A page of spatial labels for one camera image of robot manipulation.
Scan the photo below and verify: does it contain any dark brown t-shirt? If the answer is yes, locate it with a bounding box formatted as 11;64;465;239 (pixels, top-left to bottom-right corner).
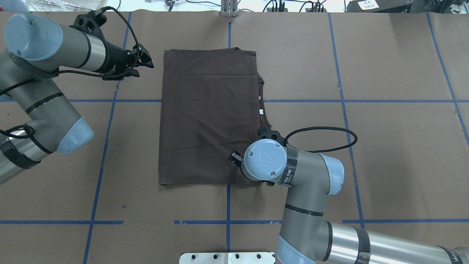
158;47;270;187

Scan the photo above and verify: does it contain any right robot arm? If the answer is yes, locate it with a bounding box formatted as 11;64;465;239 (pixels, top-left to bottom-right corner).
228;139;468;264

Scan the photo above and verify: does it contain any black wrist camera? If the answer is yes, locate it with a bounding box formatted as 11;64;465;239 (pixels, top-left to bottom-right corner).
255;126;286;146
69;10;107;39

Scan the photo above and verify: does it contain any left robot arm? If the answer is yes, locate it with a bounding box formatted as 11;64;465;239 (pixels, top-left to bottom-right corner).
1;7;154;184

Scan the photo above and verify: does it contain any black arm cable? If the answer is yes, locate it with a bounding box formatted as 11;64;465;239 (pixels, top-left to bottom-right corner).
0;6;144;154
284;126;358;154

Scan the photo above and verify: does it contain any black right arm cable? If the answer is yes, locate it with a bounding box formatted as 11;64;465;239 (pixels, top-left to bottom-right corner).
284;126;358;154

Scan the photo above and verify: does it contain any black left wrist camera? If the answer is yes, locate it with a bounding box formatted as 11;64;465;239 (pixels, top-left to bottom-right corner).
69;10;107;39

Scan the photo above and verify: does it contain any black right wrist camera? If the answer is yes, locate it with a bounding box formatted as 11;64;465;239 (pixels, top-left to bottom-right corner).
255;126;286;146

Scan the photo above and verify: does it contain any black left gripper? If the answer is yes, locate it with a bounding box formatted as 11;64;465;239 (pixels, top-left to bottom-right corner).
103;41;154;81

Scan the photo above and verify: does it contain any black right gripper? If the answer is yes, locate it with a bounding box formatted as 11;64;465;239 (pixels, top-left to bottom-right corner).
228;150;246;178

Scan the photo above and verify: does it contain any white metal base plate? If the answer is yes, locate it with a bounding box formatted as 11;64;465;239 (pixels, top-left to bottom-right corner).
179;251;276;264

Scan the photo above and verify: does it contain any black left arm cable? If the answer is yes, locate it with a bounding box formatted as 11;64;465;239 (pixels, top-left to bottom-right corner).
0;6;144;154

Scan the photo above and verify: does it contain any aluminium frame post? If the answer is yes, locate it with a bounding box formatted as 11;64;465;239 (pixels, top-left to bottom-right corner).
221;0;239;17

